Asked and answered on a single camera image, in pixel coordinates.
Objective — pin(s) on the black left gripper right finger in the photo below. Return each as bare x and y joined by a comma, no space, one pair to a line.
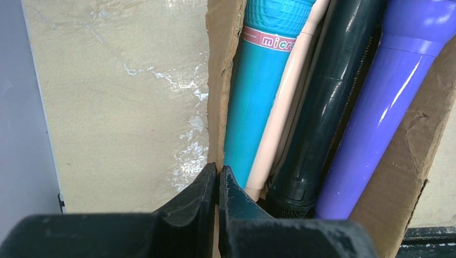
247,230

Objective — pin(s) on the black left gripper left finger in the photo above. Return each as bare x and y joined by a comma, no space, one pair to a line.
183,227

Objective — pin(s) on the brown cardboard box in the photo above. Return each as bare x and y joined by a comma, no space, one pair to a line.
387,204

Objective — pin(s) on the beige microphone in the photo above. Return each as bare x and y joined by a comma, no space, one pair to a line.
277,118

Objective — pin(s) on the plain black microphone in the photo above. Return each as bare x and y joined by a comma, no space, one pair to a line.
347,28

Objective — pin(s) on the teal toy microphone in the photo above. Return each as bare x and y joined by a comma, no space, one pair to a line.
269,33

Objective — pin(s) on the purple toy microphone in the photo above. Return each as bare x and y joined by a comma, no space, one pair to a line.
413,34

